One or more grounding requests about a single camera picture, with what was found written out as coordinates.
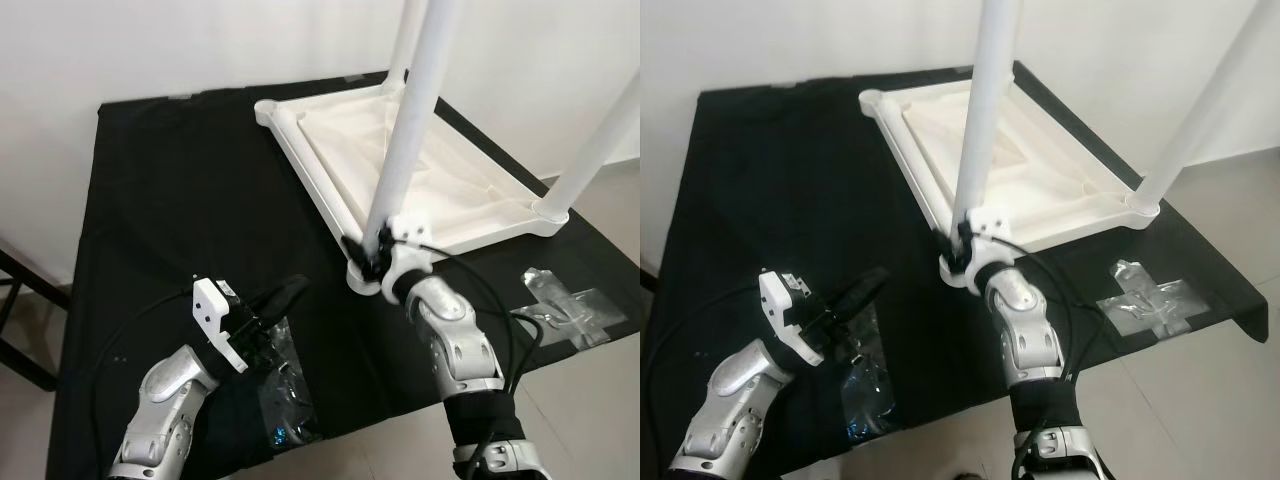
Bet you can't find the black metal rack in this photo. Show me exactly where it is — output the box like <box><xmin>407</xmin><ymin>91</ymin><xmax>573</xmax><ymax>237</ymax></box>
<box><xmin>0</xmin><ymin>250</ymin><xmax>71</xmax><ymax>391</ymax></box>

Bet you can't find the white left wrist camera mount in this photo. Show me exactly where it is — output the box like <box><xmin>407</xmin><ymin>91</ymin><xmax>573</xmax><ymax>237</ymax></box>
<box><xmin>758</xmin><ymin>270</ymin><xmax>826</xmax><ymax>368</ymax></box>
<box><xmin>192</xmin><ymin>277</ymin><xmax>251</xmax><ymax>373</ymax></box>

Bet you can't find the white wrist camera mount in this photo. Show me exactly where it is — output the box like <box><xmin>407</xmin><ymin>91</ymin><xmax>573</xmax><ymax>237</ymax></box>
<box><xmin>758</xmin><ymin>270</ymin><xmax>826</xmax><ymax>368</ymax></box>
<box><xmin>192</xmin><ymin>277</ymin><xmax>251</xmax><ymax>373</ymax></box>
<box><xmin>375</xmin><ymin>213</ymin><xmax>436</xmax><ymax>301</ymax></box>
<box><xmin>960</xmin><ymin>208</ymin><xmax>1016</xmax><ymax>296</ymax></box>

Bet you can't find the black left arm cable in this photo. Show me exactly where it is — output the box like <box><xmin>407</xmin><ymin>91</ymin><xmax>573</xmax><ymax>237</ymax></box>
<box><xmin>90</xmin><ymin>285</ymin><xmax>201</xmax><ymax>471</ymax></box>
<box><xmin>640</xmin><ymin>280</ymin><xmax>771</xmax><ymax>346</ymax></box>

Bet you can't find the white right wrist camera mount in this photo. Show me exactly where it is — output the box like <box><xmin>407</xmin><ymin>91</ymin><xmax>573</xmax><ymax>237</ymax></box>
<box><xmin>960</xmin><ymin>208</ymin><xmax>1016</xmax><ymax>296</ymax></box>
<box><xmin>375</xmin><ymin>213</ymin><xmax>436</xmax><ymax>301</ymax></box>

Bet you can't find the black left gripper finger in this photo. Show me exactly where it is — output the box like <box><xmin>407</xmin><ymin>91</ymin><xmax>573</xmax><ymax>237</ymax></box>
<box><xmin>833</xmin><ymin>273</ymin><xmax>892</xmax><ymax>318</ymax></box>
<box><xmin>258</xmin><ymin>283</ymin><xmax>312</xmax><ymax>323</ymax></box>
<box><xmin>825</xmin><ymin>265</ymin><xmax>889</xmax><ymax>306</ymax></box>
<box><xmin>250</xmin><ymin>275</ymin><xmax>309</xmax><ymax>311</ymax></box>

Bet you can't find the clear tape cross patch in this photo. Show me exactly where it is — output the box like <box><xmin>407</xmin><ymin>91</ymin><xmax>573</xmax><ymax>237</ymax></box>
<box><xmin>1095</xmin><ymin>258</ymin><xmax>1206</xmax><ymax>339</ymax></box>
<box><xmin>512</xmin><ymin>267</ymin><xmax>629</xmax><ymax>349</ymax></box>

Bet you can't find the white plastic table top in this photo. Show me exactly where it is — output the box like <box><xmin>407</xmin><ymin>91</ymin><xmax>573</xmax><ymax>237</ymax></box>
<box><xmin>253</xmin><ymin>80</ymin><xmax>571</xmax><ymax>299</ymax></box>
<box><xmin>858</xmin><ymin>70</ymin><xmax>1163</xmax><ymax>294</ymax></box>

